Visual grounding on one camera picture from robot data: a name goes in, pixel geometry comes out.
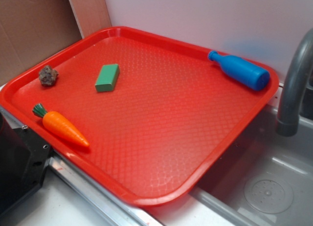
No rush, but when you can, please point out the grey toy sink basin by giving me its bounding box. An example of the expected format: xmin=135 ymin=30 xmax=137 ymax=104
xmin=189 ymin=83 xmax=313 ymax=226

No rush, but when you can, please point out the brown cardboard panel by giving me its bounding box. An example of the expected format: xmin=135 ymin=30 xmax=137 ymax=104
xmin=0 ymin=0 xmax=111 ymax=85

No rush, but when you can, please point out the orange toy carrot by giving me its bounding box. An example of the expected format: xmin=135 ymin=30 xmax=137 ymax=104
xmin=32 ymin=103 xmax=90 ymax=148

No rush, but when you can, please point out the red plastic tray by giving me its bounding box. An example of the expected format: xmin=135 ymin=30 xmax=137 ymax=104
xmin=0 ymin=27 xmax=279 ymax=207

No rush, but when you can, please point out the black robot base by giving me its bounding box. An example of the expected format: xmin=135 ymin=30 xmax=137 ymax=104
xmin=0 ymin=115 xmax=52 ymax=217

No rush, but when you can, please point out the silver metal rail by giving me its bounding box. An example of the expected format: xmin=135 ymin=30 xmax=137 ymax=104
xmin=0 ymin=106 xmax=163 ymax=226

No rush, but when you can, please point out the green rectangular block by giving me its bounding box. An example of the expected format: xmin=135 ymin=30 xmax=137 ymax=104
xmin=95 ymin=64 xmax=120 ymax=92

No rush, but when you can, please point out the grey brown rock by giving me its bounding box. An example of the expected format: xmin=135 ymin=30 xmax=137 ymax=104
xmin=39 ymin=65 xmax=59 ymax=87

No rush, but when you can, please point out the blue plastic toy bottle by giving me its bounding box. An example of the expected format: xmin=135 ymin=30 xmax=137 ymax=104
xmin=208 ymin=50 xmax=270 ymax=91

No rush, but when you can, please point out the grey toy faucet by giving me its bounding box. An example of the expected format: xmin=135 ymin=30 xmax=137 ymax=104
xmin=275 ymin=29 xmax=313 ymax=136

